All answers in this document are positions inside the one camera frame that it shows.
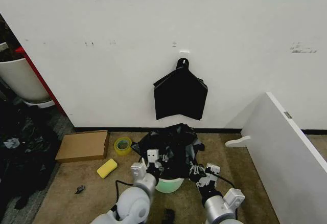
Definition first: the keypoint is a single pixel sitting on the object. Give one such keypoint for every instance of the pile of black bags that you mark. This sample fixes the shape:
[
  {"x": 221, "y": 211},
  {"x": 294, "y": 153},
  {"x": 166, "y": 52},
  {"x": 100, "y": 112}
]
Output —
[{"x": 25, "y": 162}]

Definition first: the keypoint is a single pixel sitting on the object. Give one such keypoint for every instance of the small black plastic scrap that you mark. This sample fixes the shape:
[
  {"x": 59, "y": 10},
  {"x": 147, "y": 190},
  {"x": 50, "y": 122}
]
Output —
[{"x": 80, "y": 189}]

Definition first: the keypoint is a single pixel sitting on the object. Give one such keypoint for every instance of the white wall hook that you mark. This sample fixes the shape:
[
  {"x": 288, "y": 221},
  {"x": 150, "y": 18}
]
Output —
[{"x": 184, "y": 52}]

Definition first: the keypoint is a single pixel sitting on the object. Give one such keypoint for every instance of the crumpled grey wrapper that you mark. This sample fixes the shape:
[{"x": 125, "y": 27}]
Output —
[{"x": 11, "y": 143}]

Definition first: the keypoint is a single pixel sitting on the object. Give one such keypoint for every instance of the hanging stack of black bags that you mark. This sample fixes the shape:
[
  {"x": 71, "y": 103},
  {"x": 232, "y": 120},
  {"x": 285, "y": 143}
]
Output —
[{"x": 180, "y": 96}]

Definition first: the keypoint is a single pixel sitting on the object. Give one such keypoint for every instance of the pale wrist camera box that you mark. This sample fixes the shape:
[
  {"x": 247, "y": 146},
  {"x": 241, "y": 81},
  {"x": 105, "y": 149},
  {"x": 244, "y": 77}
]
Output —
[
  {"x": 151, "y": 155},
  {"x": 213, "y": 169}
]

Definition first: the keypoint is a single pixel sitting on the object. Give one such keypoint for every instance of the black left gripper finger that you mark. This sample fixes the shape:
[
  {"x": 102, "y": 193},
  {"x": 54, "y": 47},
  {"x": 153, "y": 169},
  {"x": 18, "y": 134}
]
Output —
[
  {"x": 161, "y": 168},
  {"x": 163, "y": 158}
]

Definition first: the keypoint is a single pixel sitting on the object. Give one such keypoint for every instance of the yellow-green tape roll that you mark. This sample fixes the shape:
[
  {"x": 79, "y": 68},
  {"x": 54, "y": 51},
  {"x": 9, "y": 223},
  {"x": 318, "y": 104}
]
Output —
[{"x": 122, "y": 149}]

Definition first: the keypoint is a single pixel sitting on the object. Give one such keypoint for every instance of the white curved bracket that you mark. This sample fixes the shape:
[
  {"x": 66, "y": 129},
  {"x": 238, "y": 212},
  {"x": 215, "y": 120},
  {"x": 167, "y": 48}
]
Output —
[{"x": 237, "y": 141}]

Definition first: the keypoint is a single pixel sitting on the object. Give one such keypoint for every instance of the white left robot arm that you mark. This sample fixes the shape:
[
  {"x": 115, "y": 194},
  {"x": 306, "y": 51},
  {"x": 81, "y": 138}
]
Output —
[{"x": 132, "y": 203}]

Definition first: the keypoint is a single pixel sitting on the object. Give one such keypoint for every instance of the white board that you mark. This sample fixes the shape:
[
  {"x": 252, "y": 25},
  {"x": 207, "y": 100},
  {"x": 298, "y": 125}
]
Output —
[{"x": 286, "y": 162}]

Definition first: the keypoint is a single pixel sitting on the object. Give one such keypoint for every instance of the white plant pot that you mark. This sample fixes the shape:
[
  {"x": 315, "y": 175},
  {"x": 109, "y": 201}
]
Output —
[{"x": 23, "y": 80}]

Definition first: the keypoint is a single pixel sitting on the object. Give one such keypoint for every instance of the black garbage bag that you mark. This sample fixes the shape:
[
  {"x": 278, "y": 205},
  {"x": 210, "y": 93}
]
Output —
[{"x": 173, "y": 142}]

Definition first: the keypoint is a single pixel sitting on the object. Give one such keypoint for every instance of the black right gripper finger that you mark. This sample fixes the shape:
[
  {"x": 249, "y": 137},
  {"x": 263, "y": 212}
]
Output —
[
  {"x": 204, "y": 179},
  {"x": 195, "y": 169}
]

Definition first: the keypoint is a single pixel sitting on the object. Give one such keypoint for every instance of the flat brown cardboard box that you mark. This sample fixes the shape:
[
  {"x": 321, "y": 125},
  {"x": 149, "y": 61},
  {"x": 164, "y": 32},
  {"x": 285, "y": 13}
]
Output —
[{"x": 81, "y": 146}]

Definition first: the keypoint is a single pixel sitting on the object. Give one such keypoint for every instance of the yellow sponge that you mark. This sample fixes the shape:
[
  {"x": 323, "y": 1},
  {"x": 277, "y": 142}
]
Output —
[{"x": 106, "y": 168}]

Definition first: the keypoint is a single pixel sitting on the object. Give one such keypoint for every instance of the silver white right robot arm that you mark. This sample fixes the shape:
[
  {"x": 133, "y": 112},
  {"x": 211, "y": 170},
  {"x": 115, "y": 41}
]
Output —
[{"x": 217, "y": 208}]

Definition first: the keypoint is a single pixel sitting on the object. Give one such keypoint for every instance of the pale green trash bin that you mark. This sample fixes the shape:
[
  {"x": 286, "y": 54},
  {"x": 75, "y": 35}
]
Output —
[{"x": 168, "y": 185}]

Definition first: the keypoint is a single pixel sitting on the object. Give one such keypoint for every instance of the silver hinge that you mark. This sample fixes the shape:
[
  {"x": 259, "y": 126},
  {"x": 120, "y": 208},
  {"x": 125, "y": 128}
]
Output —
[{"x": 288, "y": 115}]

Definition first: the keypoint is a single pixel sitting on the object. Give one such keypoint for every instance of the white pot saucer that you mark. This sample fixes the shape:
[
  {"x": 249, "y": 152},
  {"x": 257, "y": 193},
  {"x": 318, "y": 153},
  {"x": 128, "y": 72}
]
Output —
[{"x": 41, "y": 103}]

